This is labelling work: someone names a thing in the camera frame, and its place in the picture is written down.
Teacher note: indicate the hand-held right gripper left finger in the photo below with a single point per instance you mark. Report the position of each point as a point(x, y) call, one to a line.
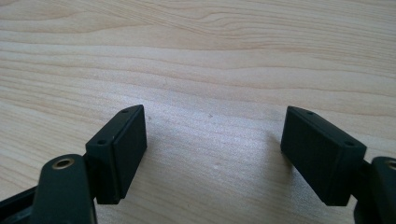
point(116, 155)

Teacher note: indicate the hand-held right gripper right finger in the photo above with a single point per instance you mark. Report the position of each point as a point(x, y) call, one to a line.
point(323, 155)

